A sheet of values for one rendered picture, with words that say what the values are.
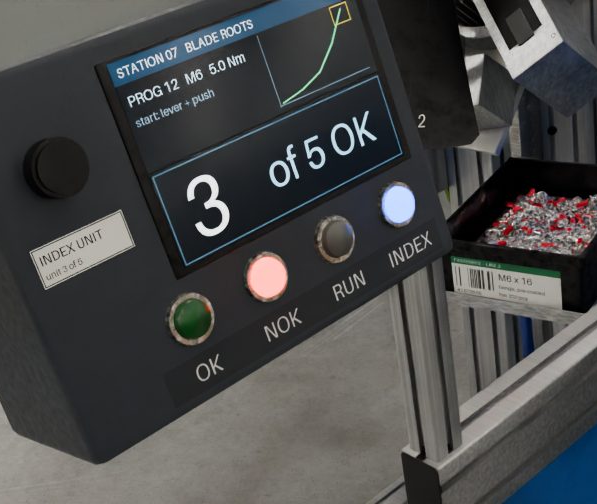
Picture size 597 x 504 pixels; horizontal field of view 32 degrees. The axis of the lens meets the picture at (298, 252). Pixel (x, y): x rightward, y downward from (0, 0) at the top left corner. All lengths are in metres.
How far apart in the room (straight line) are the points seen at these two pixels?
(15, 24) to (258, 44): 3.27
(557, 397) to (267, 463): 1.41
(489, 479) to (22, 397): 0.43
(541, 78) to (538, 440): 0.51
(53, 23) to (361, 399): 1.88
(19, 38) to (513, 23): 2.72
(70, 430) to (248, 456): 1.78
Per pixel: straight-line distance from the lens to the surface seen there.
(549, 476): 0.98
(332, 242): 0.57
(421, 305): 0.74
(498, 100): 1.37
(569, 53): 1.26
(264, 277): 0.54
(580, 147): 1.74
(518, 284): 1.07
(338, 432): 2.31
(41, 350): 0.50
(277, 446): 2.31
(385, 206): 0.60
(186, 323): 0.52
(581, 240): 1.13
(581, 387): 0.94
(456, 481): 0.84
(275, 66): 0.56
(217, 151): 0.54
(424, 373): 0.77
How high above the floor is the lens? 1.37
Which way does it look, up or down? 26 degrees down
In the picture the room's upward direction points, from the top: 10 degrees counter-clockwise
